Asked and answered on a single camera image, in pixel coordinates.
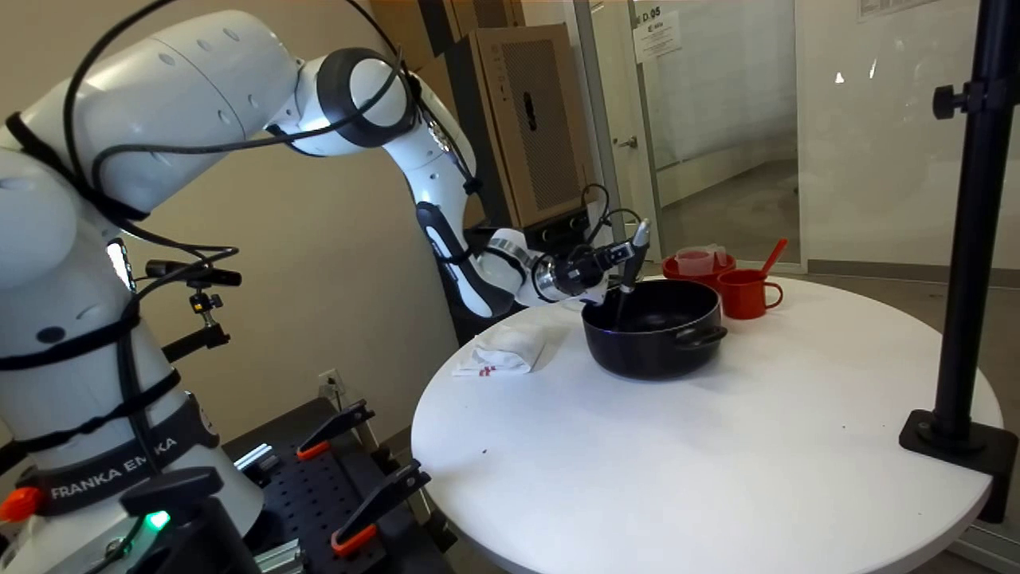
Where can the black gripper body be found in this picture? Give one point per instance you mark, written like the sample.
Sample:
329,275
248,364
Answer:
586,272

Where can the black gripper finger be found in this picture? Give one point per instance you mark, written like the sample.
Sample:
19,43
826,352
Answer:
622,275
629,254

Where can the black cooking pot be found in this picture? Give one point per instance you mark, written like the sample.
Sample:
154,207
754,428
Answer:
653,338

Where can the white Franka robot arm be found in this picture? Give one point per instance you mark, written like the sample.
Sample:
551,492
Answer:
64,298

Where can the red bowl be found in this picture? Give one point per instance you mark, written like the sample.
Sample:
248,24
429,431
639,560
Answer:
695,264

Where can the folded white towel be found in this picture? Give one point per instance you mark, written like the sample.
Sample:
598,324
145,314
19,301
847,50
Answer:
515,341

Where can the red cup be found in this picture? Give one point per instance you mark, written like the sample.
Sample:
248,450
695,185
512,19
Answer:
744,295

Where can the black equipment rack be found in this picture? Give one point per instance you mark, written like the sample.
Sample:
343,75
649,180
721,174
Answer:
467,324

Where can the white towel with red mark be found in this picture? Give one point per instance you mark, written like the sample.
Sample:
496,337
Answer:
493,366

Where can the white door notice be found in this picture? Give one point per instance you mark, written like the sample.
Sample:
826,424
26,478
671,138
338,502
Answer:
656,33

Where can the plain cardboard box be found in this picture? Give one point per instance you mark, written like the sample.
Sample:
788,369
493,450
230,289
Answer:
482,14

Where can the black device with green light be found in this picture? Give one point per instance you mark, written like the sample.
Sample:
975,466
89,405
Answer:
178,495

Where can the white wall outlet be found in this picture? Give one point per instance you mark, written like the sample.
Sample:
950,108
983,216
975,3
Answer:
329,383

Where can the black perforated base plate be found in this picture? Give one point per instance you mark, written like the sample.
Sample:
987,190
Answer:
308,498

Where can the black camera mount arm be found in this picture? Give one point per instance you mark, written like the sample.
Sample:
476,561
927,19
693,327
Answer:
195,275

